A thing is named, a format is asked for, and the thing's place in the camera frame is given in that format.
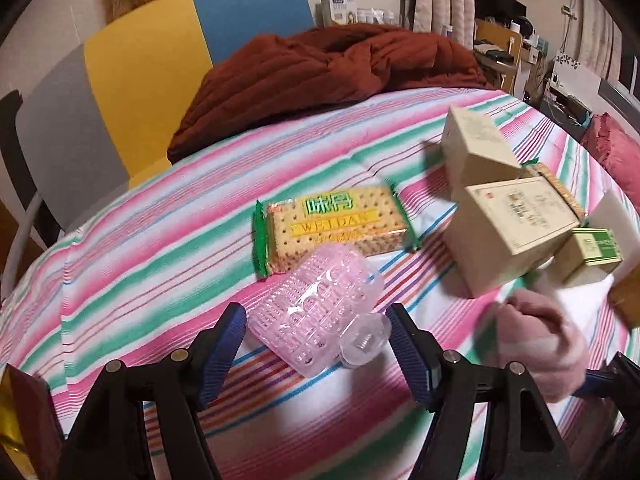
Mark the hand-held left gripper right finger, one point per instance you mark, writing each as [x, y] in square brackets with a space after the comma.
[410, 355]

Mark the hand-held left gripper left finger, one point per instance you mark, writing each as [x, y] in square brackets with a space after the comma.
[225, 355]

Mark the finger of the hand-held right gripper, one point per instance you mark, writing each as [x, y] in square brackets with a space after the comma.
[597, 385]

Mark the pink sock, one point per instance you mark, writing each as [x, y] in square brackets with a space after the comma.
[545, 345]

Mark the pink clear plastic bottle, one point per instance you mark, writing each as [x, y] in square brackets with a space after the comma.
[310, 300]

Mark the green yellow biscuit packet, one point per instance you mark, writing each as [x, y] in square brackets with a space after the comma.
[335, 225]
[560, 190]

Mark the striped cloth covered desktop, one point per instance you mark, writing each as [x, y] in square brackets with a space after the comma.
[150, 260]

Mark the yellow sponge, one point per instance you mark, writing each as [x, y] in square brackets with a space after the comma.
[627, 305]

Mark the small green white box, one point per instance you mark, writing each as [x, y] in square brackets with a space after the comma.
[590, 255]

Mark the beige cardboard box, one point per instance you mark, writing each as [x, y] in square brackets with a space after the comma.
[475, 145]
[505, 240]

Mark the red pillow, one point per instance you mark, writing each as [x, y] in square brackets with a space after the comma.
[617, 145]

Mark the brown quilted blanket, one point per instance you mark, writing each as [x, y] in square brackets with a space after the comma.
[325, 75]

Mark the yellow blue grey chair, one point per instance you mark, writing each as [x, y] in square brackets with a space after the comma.
[145, 60]

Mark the wooden side table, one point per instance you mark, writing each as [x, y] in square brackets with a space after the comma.
[510, 60]

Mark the row of small bottles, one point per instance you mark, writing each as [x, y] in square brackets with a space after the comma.
[380, 16]

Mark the white blue medicine box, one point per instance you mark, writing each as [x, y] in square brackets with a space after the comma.
[337, 10]

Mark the white metal rail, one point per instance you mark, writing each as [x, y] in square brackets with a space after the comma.
[22, 232]

